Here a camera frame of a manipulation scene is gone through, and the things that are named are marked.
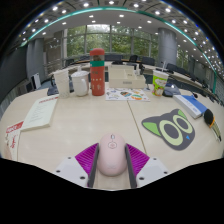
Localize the red bottle with green band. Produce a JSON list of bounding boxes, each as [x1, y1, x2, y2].
[[89, 48, 106, 97]]

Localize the pink computer mouse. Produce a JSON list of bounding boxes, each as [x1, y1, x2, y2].
[[97, 133, 128, 177]]

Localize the beige desk organizer box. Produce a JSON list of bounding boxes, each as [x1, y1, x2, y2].
[[108, 64, 147, 90]]

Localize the grey cat-face mouse pad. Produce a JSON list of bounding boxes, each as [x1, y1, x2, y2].
[[141, 108, 196, 151]]

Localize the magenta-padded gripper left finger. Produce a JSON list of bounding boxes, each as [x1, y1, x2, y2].
[[54, 143, 100, 189]]

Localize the printed paper cup with straw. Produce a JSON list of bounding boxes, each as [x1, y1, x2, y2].
[[152, 61, 170, 98]]

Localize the colourful sticker sheet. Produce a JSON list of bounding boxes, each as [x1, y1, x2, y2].
[[105, 87, 151, 102]]

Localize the blue and white book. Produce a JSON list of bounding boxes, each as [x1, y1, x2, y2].
[[173, 94, 208, 120]]

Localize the curved conference desk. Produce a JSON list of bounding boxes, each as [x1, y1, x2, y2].
[[66, 59, 224, 101]]

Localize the black gooseneck microphone console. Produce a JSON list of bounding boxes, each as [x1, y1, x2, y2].
[[162, 83, 183, 98]]

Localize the dark office chairs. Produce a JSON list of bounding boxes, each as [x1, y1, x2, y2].
[[64, 54, 224, 104]]

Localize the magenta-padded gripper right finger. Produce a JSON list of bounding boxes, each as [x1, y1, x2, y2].
[[124, 143, 170, 190]]

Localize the white lidded mug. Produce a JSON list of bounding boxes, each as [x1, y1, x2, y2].
[[70, 70, 90, 98]]

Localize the ceiling lights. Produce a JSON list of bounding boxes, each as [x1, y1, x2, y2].
[[19, 0, 224, 79]]

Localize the white printed document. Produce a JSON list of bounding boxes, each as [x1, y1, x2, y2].
[[20, 94, 60, 132]]

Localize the black handheld microphone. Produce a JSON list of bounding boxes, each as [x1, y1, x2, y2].
[[203, 108, 222, 143]]

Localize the red and white leaflet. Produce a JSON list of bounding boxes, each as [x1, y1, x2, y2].
[[3, 120, 25, 162]]

